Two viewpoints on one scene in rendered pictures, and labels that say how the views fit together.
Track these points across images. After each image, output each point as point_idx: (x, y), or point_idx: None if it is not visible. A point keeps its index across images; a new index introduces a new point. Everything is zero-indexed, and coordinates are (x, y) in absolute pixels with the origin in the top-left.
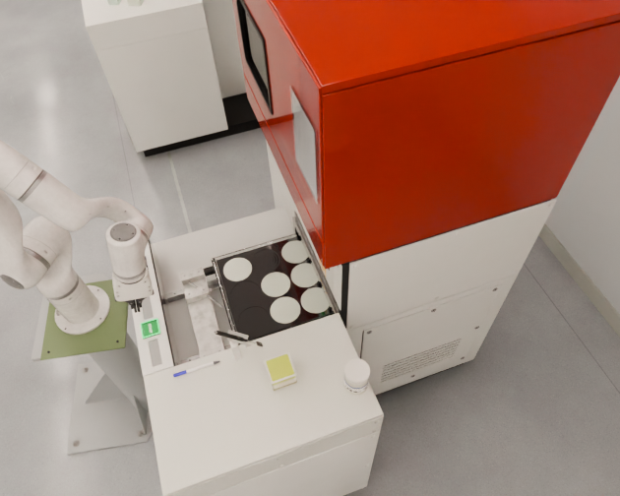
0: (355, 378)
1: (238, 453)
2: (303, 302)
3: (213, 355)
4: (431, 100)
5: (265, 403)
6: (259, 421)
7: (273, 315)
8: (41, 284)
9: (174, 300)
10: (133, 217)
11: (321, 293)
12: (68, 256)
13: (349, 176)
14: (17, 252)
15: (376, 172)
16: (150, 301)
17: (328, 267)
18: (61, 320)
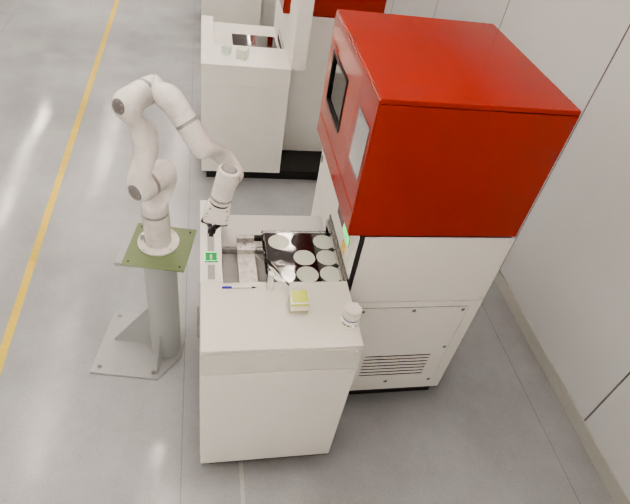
0: (351, 312)
1: (257, 341)
2: (321, 273)
3: (252, 283)
4: (441, 129)
5: (282, 319)
6: (276, 328)
7: (298, 275)
8: (146, 206)
9: (226, 253)
10: (234, 165)
11: (335, 271)
12: (170, 191)
13: (382, 165)
14: (148, 171)
15: (399, 168)
16: (213, 241)
17: (350, 234)
18: (141, 243)
